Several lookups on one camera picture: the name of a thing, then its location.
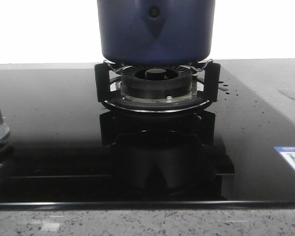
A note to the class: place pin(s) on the black right pot support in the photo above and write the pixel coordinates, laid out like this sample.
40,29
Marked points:
205,82

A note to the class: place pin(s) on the dark blue cooking pot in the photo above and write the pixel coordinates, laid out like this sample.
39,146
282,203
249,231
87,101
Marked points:
155,32

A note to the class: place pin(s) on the black right burner head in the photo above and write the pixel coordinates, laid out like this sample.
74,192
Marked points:
156,83

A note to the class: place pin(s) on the black glass gas cooktop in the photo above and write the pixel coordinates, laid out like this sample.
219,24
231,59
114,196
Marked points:
66,151

